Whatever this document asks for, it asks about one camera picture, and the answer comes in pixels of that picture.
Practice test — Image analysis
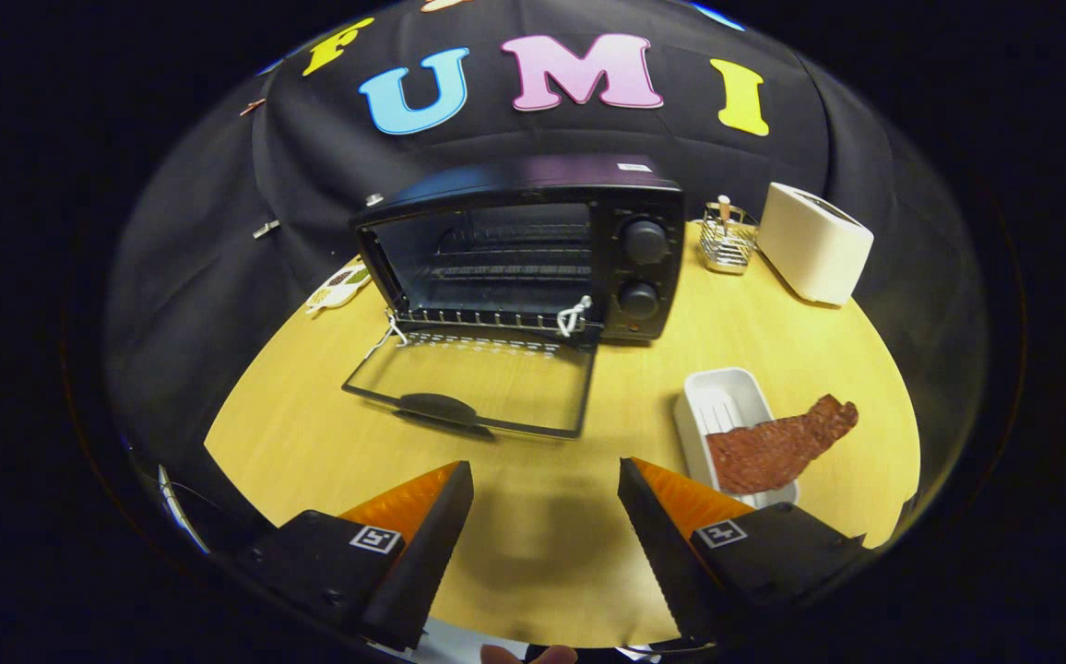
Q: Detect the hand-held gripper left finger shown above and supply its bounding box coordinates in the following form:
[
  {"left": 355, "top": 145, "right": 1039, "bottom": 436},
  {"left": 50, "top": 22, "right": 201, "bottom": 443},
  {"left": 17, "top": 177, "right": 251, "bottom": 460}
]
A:
[{"left": 236, "top": 459, "right": 476, "bottom": 652}]

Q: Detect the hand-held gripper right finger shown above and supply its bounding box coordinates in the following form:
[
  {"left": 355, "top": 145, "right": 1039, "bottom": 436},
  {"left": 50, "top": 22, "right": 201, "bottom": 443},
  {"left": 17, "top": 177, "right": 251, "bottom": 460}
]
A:
[{"left": 618, "top": 456, "right": 867, "bottom": 645}]

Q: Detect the red-brown meat slice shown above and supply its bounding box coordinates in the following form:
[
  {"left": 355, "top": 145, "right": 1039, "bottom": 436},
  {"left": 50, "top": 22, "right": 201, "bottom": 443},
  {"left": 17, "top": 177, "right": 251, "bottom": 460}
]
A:
[{"left": 706, "top": 394, "right": 860, "bottom": 494}]

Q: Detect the black toaster oven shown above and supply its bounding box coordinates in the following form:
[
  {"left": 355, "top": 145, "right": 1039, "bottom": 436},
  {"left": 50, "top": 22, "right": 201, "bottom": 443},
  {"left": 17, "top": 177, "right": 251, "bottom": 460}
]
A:
[{"left": 341, "top": 154, "right": 687, "bottom": 440}]

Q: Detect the white slot toaster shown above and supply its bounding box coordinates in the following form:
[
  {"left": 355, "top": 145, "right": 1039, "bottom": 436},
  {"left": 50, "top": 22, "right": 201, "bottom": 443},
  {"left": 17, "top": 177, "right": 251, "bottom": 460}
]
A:
[{"left": 757, "top": 182, "right": 875, "bottom": 307}]

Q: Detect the white plastic tray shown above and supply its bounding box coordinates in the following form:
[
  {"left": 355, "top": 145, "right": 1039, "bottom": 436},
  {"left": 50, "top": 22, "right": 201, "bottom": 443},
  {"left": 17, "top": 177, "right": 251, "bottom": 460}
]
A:
[{"left": 674, "top": 367, "right": 801, "bottom": 510}]

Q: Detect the black backdrop cloth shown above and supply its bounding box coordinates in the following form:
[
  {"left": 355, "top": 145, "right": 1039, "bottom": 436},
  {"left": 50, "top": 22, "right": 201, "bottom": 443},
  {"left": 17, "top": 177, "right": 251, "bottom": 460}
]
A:
[{"left": 104, "top": 0, "right": 990, "bottom": 554}]

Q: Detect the chrome wire holder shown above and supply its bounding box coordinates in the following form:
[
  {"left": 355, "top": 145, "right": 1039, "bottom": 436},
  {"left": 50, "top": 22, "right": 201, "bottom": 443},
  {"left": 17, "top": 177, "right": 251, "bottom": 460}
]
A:
[{"left": 699, "top": 196, "right": 761, "bottom": 276}]

